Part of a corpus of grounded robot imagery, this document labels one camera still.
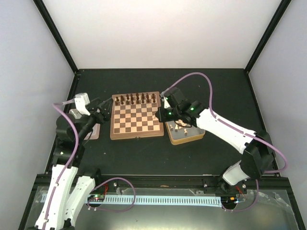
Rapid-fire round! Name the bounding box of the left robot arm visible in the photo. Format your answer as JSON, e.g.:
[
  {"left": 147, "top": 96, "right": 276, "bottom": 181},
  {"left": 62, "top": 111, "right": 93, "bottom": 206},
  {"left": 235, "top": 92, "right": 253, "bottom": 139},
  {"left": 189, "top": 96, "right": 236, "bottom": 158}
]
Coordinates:
[{"left": 31, "top": 94, "right": 113, "bottom": 230}]

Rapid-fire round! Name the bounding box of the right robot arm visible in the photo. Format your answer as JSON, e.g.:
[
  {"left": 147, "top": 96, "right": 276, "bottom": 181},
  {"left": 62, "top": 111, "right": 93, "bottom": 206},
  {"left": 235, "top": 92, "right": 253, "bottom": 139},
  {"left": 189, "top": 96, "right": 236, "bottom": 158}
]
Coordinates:
[{"left": 155, "top": 87, "right": 275, "bottom": 194}]

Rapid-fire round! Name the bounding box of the dark chess pieces group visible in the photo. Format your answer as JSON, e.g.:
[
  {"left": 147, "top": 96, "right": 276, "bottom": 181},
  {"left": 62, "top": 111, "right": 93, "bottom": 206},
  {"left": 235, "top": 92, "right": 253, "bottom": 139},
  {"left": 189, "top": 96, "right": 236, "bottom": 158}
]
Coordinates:
[{"left": 112, "top": 92, "right": 160, "bottom": 107}]

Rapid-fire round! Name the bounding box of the wooden chess board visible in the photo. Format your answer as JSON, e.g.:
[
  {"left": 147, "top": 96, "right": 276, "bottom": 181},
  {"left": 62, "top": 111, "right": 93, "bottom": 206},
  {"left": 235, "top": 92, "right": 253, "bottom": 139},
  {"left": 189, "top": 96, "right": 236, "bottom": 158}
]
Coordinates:
[{"left": 110, "top": 101, "right": 164, "bottom": 140}]

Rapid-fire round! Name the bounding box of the small circuit board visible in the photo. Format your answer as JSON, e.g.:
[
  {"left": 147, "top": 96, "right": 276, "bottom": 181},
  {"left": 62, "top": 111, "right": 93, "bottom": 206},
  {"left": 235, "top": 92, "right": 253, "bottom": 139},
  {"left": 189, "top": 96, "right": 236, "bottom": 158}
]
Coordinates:
[{"left": 87, "top": 194, "right": 105, "bottom": 202}]

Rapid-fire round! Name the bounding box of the gold metal tin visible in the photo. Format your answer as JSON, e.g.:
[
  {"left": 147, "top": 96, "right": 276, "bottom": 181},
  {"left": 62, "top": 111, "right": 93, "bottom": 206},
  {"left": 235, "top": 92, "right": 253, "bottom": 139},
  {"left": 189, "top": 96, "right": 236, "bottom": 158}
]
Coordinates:
[{"left": 165, "top": 120, "right": 205, "bottom": 145}]

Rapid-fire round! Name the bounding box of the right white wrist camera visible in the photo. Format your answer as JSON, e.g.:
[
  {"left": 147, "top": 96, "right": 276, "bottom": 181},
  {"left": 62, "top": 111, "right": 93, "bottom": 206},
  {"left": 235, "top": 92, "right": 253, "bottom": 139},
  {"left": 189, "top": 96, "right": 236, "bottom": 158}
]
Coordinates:
[{"left": 160, "top": 92, "right": 170, "bottom": 109}]

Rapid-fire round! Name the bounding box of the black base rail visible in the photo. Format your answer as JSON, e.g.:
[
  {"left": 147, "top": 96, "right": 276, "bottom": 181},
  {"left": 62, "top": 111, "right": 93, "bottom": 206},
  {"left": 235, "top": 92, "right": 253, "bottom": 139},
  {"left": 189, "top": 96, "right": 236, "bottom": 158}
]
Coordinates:
[{"left": 34, "top": 174, "right": 291, "bottom": 195}]

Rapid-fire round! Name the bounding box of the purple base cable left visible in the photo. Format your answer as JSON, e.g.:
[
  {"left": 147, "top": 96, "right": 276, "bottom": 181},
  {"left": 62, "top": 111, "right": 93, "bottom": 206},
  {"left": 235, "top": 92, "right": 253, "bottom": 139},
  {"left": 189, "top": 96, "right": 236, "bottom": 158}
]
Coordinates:
[{"left": 86, "top": 177, "right": 137, "bottom": 213}]

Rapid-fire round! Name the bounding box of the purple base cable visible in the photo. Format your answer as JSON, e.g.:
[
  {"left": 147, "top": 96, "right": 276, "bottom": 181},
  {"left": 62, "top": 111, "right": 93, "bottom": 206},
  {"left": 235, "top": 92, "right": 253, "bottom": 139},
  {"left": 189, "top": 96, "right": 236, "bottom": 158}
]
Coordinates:
[
  {"left": 221, "top": 179, "right": 260, "bottom": 213},
  {"left": 86, "top": 177, "right": 137, "bottom": 213}
]

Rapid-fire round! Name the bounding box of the white slotted cable duct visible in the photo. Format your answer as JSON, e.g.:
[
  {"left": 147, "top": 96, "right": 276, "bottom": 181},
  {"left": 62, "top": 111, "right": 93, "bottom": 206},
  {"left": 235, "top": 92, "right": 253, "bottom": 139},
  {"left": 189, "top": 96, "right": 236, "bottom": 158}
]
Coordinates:
[{"left": 85, "top": 195, "right": 222, "bottom": 207}]

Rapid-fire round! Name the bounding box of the black frame post left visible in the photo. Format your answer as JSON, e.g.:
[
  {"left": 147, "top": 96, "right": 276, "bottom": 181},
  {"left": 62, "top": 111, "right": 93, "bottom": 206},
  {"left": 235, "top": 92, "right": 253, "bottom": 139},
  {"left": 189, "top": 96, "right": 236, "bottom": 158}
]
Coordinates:
[{"left": 33, "top": 0, "right": 78, "bottom": 74}]

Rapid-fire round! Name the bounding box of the black frame post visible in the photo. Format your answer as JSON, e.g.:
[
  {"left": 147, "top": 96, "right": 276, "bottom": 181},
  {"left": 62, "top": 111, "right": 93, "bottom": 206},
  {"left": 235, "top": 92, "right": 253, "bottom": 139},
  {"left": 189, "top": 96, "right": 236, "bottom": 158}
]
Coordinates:
[
  {"left": 33, "top": 0, "right": 78, "bottom": 74},
  {"left": 244, "top": 0, "right": 291, "bottom": 74}
]

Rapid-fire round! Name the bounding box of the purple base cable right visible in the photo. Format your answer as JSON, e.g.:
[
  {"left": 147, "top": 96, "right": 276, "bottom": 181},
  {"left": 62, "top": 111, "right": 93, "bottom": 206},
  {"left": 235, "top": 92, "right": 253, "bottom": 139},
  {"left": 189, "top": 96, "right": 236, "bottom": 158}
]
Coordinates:
[{"left": 221, "top": 179, "right": 260, "bottom": 213}]

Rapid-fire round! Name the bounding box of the black frame post right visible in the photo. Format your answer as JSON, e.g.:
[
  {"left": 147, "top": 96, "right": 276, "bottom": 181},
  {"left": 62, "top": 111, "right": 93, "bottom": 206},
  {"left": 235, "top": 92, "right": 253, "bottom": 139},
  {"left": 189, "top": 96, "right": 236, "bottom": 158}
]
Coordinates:
[{"left": 244, "top": 0, "right": 291, "bottom": 74}]

